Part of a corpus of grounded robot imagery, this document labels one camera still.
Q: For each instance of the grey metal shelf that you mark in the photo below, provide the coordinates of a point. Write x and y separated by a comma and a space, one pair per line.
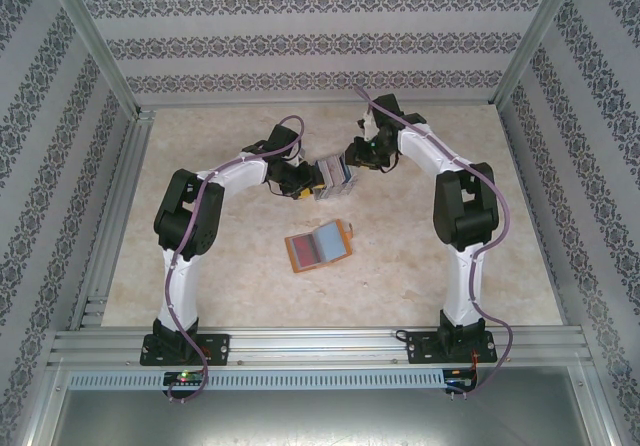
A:
320, 416

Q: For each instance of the aluminium front rail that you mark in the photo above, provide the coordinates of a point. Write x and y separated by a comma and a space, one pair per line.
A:
320, 348

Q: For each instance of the orange leather card holder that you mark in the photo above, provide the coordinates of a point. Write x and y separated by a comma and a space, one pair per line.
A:
340, 261

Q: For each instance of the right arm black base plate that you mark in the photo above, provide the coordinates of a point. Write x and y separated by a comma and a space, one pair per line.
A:
420, 348

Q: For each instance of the aluminium frame post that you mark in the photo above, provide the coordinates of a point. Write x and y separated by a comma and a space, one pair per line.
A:
531, 41
95, 41

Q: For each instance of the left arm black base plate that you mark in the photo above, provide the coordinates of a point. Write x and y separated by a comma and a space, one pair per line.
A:
215, 348

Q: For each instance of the white credit card pink print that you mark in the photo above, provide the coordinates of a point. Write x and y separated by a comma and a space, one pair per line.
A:
331, 173

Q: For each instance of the clear plastic card box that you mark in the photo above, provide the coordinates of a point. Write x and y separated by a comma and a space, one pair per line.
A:
337, 188

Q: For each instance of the aluminium side rail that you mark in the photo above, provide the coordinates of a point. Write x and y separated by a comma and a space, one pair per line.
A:
131, 156

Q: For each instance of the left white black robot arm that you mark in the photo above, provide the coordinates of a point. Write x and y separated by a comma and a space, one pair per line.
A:
177, 296

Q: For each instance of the right aluminium frame post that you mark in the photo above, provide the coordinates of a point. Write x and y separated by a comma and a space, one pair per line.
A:
531, 41

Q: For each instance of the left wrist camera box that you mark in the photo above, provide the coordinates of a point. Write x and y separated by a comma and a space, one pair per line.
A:
298, 157

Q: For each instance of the left aluminium frame post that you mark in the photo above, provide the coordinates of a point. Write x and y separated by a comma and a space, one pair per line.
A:
95, 41

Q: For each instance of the red credit card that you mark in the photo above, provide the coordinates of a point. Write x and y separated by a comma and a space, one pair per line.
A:
306, 251

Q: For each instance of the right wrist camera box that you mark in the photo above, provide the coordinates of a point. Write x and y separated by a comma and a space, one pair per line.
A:
369, 123

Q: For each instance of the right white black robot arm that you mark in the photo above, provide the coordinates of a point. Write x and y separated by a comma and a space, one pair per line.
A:
462, 291

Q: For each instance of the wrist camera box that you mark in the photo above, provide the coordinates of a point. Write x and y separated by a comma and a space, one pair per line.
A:
369, 123
298, 157

